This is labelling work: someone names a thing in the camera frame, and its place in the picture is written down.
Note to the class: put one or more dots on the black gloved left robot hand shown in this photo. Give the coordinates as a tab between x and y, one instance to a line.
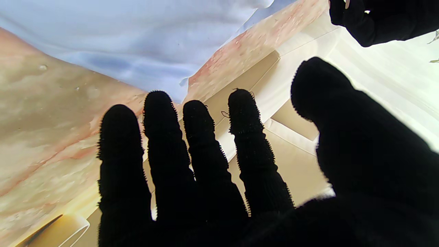
384	20

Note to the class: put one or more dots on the light blue button shirt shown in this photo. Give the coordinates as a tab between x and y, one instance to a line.
137	41

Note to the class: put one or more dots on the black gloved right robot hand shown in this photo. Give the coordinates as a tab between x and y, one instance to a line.
377	171

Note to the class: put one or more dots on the beige hard-shell suitcase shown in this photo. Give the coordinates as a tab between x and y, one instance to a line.
377	68

